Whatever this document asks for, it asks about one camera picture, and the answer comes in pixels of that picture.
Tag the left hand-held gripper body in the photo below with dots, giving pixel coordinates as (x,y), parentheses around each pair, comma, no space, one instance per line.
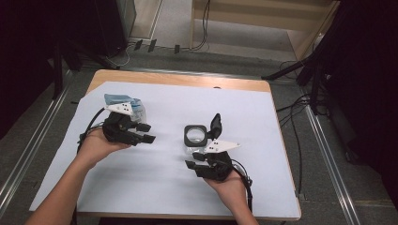
(120,128)

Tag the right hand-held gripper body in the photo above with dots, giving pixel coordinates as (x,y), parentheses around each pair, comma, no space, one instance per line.
(216,165)

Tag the blue and white pouch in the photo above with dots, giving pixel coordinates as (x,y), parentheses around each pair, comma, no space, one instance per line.
(139,108)

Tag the clear jar with black lid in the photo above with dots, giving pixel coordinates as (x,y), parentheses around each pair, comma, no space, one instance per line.
(196,136)

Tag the person's right hand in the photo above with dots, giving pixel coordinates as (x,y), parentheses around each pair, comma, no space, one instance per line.
(230,190)

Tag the person's left hand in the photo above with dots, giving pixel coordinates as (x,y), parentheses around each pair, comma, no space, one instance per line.
(97,146)

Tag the white paper sheet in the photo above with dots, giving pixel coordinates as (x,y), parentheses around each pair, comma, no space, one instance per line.
(169,184)

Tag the black stand leg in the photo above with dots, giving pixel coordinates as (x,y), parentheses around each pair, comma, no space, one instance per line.
(57,72)

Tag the dark cabinet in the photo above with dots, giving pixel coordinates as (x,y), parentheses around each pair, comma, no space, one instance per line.
(109,25)

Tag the dark curtain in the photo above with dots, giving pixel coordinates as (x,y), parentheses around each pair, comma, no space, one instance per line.
(369,78)
(22,56)

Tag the black tripod stand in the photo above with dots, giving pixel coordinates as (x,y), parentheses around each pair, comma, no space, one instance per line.
(313,62)

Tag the light wooden shelf unit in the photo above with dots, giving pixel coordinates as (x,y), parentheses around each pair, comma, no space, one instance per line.
(250,18)

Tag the metal floor rail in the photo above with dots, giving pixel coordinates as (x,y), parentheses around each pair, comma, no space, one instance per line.
(331,168)
(34,146)

